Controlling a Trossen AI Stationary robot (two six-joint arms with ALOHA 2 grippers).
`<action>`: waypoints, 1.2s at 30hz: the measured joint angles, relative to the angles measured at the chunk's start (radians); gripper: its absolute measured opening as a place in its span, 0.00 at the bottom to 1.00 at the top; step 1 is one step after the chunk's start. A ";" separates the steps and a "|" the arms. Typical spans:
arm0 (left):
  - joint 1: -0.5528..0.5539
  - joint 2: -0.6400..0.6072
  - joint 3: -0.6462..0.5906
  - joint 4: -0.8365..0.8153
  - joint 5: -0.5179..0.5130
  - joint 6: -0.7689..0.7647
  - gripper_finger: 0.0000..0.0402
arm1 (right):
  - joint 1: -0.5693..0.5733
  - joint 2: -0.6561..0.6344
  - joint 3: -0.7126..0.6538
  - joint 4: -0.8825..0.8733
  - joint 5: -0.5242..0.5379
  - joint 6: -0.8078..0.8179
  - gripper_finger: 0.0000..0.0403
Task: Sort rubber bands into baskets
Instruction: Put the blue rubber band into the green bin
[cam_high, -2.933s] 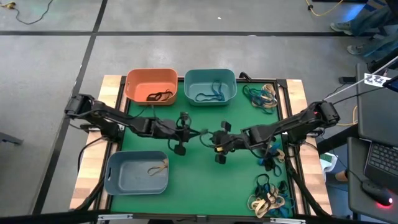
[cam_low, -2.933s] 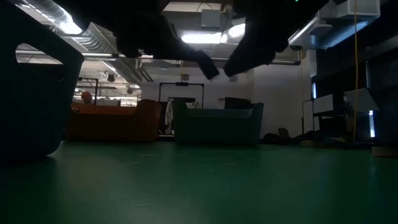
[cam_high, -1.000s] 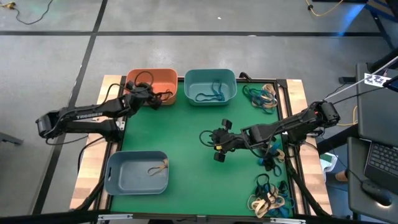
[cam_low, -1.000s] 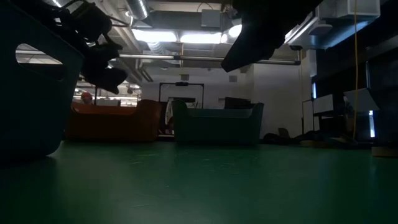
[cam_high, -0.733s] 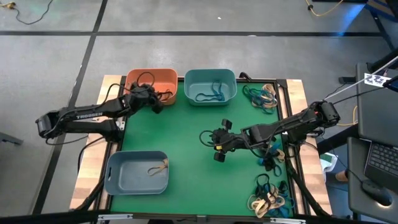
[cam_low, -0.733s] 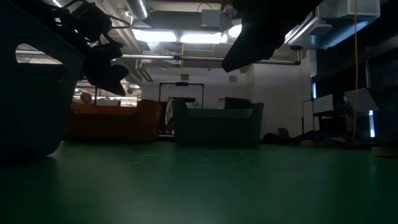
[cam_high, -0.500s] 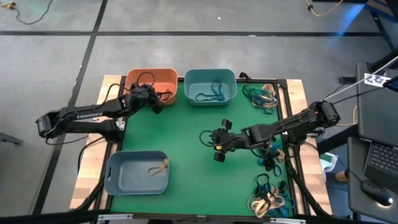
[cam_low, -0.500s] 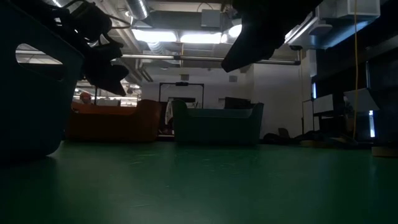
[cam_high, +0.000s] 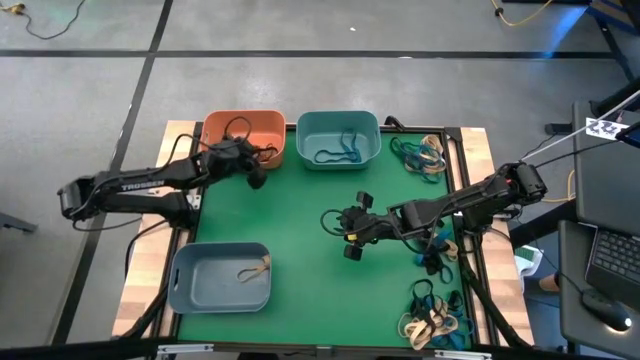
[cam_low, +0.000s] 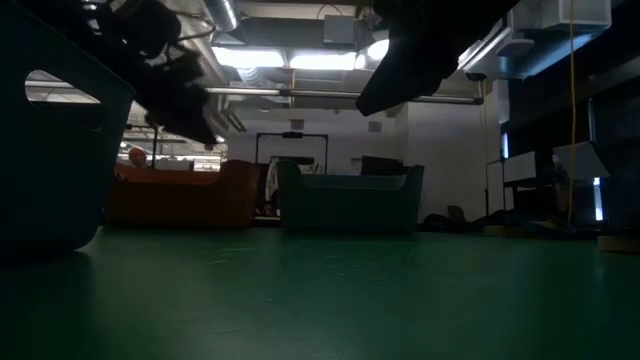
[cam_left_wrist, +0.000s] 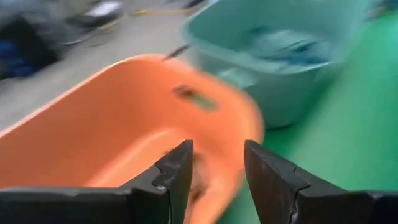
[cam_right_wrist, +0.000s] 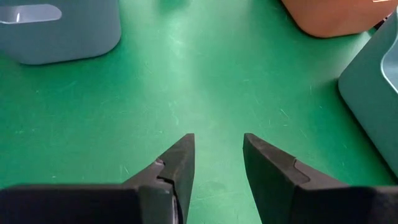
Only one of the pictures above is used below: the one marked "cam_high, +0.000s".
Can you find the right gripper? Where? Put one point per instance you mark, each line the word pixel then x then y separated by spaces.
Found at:
pixel 367 227

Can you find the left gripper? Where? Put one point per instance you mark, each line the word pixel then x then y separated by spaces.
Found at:
pixel 230 156

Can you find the wide blue rubber band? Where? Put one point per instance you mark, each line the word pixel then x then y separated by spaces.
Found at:
pixel 421 260

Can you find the thin blue rubber band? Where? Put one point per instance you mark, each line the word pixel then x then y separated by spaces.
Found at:
pixel 425 177
pixel 350 161

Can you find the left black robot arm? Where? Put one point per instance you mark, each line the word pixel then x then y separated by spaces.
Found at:
pixel 140 186

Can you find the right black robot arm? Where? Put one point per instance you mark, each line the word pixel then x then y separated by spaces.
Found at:
pixel 465 200

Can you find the thin black rubber band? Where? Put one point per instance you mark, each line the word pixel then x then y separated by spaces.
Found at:
pixel 421 280

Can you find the thin teal rubber band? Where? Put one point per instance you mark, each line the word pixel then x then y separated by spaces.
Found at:
pixel 395 147

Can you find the orange plastic basket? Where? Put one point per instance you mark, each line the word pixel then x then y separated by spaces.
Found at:
pixel 265 125

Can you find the green table mat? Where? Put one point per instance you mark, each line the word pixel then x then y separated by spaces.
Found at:
pixel 310 300

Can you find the teal plastic basket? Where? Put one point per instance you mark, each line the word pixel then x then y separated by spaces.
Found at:
pixel 320 130

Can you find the dark table-edge fitting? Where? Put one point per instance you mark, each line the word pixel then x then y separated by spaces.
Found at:
pixel 395 122

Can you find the black floor tape strip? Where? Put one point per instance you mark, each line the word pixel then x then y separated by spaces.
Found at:
pixel 300 53
pixel 138 95

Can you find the grey-blue plastic basket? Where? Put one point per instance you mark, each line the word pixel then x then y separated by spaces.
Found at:
pixel 210 295

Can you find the white green shoe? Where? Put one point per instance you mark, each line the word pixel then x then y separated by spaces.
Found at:
pixel 527 262

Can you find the person's leg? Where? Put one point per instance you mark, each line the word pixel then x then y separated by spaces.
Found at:
pixel 550 283

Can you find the white rod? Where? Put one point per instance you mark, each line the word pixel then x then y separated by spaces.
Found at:
pixel 560 137

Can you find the black stand leg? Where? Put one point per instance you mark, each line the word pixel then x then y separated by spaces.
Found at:
pixel 557 128

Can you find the grey floor object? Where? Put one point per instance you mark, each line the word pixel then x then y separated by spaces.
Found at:
pixel 15 222

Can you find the black desk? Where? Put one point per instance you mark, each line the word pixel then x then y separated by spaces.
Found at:
pixel 575 320

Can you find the black computer mouse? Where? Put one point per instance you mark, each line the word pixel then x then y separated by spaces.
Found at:
pixel 602 307

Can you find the dark laptop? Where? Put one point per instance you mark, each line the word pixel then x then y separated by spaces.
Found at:
pixel 617 260

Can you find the white patterned tag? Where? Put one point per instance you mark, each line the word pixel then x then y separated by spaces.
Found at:
pixel 605 129

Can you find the silver bracket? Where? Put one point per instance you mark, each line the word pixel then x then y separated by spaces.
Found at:
pixel 185 348
pixel 462 355
pixel 194 201

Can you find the black aluminium table frame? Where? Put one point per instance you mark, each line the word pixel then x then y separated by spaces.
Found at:
pixel 454 136

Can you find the black camera gantry frame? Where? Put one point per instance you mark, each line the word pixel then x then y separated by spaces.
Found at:
pixel 260 351

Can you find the blue metal frame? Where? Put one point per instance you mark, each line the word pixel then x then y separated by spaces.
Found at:
pixel 615 12

